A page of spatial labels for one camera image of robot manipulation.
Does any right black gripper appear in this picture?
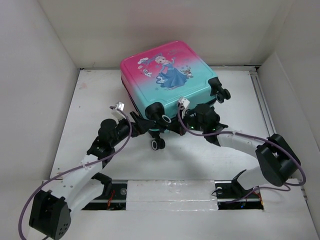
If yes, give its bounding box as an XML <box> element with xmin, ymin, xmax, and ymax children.
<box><xmin>167</xmin><ymin>108</ymin><xmax>206</xmax><ymax>135</ymax></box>

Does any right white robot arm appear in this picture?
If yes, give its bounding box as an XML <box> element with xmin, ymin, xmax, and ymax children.
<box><xmin>176</xmin><ymin>102</ymin><xmax>302</xmax><ymax>197</ymax></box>

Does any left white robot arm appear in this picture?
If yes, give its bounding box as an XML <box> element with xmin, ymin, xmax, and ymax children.
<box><xmin>29</xmin><ymin>110</ymin><xmax>155</xmax><ymax>240</ymax></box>

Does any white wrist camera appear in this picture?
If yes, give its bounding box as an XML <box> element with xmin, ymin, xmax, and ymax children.
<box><xmin>109</xmin><ymin>101</ymin><xmax>126</xmax><ymax>121</ymax></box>
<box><xmin>177</xmin><ymin>97</ymin><xmax>190</xmax><ymax>119</ymax></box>

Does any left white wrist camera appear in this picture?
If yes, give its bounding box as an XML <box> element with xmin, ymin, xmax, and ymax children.
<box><xmin>109</xmin><ymin>101</ymin><xmax>126</xmax><ymax>121</ymax></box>

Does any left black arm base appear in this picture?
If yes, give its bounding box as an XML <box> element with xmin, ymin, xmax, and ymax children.
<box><xmin>82</xmin><ymin>173</ymin><xmax>128</xmax><ymax>211</ymax></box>

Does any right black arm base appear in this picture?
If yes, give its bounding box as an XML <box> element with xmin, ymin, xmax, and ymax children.
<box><xmin>211</xmin><ymin>180</ymin><xmax>264</xmax><ymax>210</ymax></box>

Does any teal pink suitcase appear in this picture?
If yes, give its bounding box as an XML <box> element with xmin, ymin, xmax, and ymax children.
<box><xmin>120</xmin><ymin>41</ymin><xmax>231</xmax><ymax>151</ymax></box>

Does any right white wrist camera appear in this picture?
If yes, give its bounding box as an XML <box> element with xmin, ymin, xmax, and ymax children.
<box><xmin>177</xmin><ymin>97</ymin><xmax>190</xmax><ymax>119</ymax></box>

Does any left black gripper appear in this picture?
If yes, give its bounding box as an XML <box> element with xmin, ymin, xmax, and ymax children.
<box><xmin>110</xmin><ymin>111</ymin><xmax>154</xmax><ymax>147</ymax></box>

